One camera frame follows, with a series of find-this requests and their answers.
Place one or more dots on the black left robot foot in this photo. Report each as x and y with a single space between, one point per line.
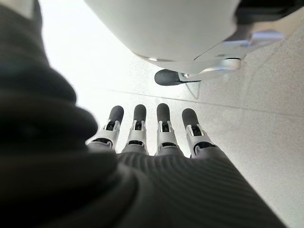
166 77

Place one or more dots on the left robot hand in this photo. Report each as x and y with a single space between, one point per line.
59 178

